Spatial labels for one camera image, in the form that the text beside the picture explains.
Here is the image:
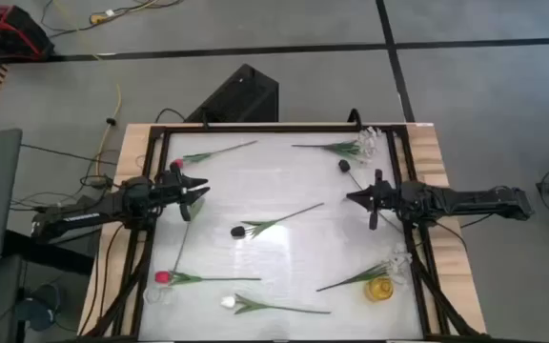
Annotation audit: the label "red artificial tulip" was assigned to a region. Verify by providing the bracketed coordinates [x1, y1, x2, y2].
[170, 139, 259, 171]
[153, 270, 262, 287]

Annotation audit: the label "black cable loop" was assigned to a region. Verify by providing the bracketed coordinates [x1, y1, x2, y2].
[347, 108, 364, 131]

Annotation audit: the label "green stem right edge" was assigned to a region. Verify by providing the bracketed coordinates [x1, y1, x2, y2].
[315, 243, 415, 293]

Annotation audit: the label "black cable bundle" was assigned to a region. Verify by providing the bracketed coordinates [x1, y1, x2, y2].
[10, 142, 118, 213]

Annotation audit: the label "green tulip stems and leaves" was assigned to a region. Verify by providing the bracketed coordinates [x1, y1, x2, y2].
[82, 122, 483, 343]

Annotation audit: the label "yellow floor cable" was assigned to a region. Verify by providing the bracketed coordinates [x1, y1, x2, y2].
[93, 83, 123, 178]

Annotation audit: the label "clear glass vase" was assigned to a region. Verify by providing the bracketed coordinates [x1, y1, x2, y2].
[142, 284, 176, 307]

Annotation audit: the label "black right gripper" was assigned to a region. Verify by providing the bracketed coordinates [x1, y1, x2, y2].
[347, 169, 404, 231]

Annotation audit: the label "large green foreground stem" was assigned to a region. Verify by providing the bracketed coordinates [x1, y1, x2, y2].
[219, 293, 332, 316]

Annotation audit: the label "artificial tulip green stem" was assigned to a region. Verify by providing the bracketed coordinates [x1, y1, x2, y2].
[172, 197, 208, 273]

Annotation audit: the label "yellow glass vase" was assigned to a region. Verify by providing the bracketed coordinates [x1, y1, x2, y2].
[363, 275, 396, 303]

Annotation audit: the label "dark teal round stool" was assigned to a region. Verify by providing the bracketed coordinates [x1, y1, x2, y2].
[14, 283, 62, 333]

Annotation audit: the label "yellow cable plug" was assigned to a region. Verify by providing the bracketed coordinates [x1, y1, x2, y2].
[89, 9, 116, 26]

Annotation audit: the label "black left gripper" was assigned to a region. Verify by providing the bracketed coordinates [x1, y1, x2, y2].
[155, 167, 212, 223]

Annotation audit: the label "black floor case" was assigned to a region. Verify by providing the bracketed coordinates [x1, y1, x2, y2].
[183, 63, 280, 124]

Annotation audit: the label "white blossom spray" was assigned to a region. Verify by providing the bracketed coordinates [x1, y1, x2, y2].
[291, 126, 383, 166]

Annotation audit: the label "red black tool case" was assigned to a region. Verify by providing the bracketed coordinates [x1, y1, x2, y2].
[0, 2, 56, 63]

